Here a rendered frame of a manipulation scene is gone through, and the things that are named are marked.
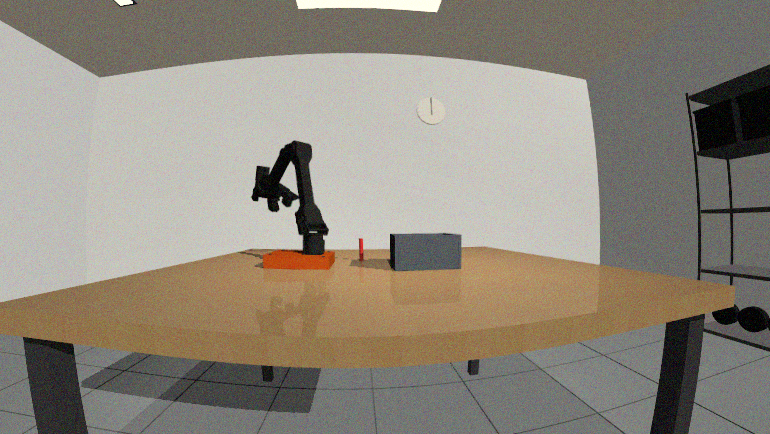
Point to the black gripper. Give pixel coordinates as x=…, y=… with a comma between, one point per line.
x=288, y=196

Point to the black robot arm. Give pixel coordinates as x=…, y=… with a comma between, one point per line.
x=308, y=216

